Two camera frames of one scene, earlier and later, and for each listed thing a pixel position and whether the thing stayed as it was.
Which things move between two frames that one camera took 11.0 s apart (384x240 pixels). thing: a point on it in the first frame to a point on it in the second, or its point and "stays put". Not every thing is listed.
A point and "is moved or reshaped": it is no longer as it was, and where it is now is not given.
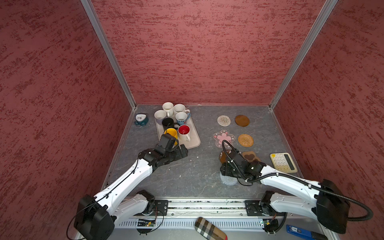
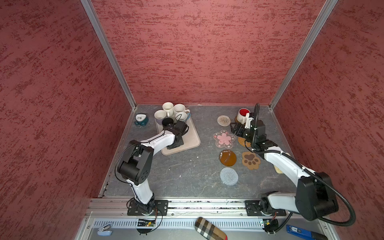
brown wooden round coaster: (223, 157) stays put
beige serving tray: (195, 139) stays put
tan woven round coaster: (245, 140) stays put
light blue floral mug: (182, 117) stays put
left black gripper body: (174, 154) to (176, 144)
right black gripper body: (228, 170) to (244, 132)
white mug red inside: (183, 131) is moved or reshaped
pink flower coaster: (223, 135) stays put
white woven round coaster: (223, 120) stays put
